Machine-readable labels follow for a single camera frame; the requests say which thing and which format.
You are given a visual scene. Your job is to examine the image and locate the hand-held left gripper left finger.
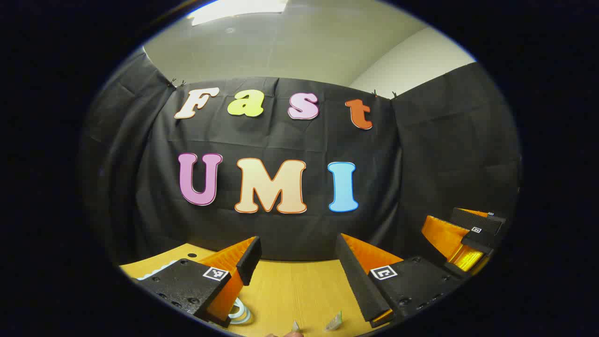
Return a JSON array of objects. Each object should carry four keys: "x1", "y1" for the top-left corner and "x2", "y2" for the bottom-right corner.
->
[{"x1": 135, "y1": 235, "x2": 263, "y2": 328}]

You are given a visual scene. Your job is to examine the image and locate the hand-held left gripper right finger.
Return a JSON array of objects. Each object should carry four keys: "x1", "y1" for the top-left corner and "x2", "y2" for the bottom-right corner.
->
[{"x1": 335, "y1": 233, "x2": 465, "y2": 329}]

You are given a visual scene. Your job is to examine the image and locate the light blue suitcase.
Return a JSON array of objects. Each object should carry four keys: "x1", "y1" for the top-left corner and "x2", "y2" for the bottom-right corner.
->
[{"x1": 132, "y1": 259, "x2": 254, "y2": 327}]

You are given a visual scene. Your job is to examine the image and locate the black backdrop cloth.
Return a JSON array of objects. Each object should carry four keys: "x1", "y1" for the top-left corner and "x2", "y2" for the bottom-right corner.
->
[{"x1": 80, "y1": 47, "x2": 522, "y2": 281}]

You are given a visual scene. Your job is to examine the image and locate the ceiling light panel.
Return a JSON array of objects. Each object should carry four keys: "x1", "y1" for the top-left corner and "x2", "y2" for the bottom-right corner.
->
[{"x1": 187, "y1": 0, "x2": 290, "y2": 27}]

